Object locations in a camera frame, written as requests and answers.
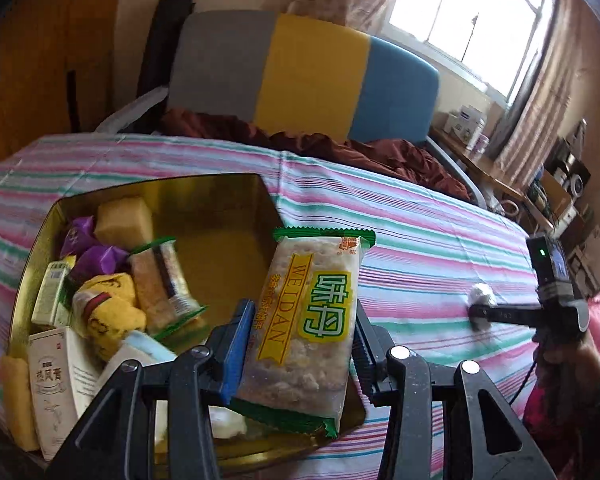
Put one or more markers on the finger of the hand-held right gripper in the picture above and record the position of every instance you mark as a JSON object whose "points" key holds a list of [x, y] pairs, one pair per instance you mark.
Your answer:
{"points": [[510, 314]]}

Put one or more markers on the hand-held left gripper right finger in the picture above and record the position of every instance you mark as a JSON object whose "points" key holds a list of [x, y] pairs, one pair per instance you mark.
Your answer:
{"points": [[365, 360]]}

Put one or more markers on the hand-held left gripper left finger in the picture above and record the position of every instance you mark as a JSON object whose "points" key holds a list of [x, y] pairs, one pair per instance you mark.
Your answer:
{"points": [[237, 355]]}

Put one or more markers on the green-edged cracker packet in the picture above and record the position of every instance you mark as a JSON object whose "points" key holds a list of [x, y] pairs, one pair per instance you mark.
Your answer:
{"points": [[305, 330]]}

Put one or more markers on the green-edged cake packet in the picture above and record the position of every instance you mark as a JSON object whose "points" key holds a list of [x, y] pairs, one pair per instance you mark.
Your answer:
{"points": [[162, 285]]}

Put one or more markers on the yellow bun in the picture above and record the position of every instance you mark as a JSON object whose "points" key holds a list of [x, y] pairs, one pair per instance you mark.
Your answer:
{"points": [[110, 310]]}

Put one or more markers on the gold tin box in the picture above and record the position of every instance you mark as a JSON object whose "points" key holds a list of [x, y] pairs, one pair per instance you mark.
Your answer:
{"points": [[225, 220]]}

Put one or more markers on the purple snack packet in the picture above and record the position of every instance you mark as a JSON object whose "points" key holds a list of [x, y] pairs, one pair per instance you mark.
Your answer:
{"points": [[97, 260], [80, 232]]}

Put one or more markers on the yellow sponge cake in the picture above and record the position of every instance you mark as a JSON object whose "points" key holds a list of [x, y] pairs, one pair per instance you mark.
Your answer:
{"points": [[122, 222], [17, 402]]}

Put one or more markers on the white medicine box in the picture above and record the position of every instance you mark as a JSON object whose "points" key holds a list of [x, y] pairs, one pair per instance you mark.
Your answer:
{"points": [[57, 385]]}

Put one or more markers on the small white green box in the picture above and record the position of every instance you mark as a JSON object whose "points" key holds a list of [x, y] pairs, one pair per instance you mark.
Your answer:
{"points": [[52, 287]]}

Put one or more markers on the person's right hand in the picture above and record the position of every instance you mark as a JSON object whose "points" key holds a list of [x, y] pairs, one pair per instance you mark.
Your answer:
{"points": [[570, 365]]}

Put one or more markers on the red clothing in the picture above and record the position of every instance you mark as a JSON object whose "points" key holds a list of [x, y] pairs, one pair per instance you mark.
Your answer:
{"points": [[555, 425]]}

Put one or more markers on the cluttered wooden shelf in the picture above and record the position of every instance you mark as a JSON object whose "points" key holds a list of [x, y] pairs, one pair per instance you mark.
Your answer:
{"points": [[562, 180]]}

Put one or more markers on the wooden desk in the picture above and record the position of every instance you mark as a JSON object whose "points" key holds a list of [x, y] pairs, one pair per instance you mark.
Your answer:
{"points": [[480, 162]]}

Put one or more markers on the purple white cup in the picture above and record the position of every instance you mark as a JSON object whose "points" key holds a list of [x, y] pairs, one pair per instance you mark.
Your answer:
{"points": [[480, 142]]}

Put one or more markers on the white desk appliance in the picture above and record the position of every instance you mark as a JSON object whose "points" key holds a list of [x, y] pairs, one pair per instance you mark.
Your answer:
{"points": [[465, 120]]}

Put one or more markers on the dark red blanket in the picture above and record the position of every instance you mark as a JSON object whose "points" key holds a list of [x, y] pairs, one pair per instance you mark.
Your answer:
{"points": [[380, 160]]}

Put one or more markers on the grey yellow blue headboard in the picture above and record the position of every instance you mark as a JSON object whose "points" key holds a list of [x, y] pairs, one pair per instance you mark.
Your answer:
{"points": [[310, 75]]}

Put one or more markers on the window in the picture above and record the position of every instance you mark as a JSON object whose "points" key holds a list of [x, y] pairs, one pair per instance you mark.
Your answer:
{"points": [[470, 15]]}

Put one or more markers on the wooden wardrobe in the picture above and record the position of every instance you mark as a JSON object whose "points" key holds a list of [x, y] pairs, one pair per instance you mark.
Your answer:
{"points": [[30, 60]]}

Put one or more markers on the grey bed rail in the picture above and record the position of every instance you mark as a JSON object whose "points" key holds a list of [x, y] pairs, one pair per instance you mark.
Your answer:
{"points": [[460, 172], [125, 115]]}

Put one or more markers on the dark upright post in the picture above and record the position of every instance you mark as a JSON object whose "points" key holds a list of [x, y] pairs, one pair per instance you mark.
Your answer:
{"points": [[155, 40]]}

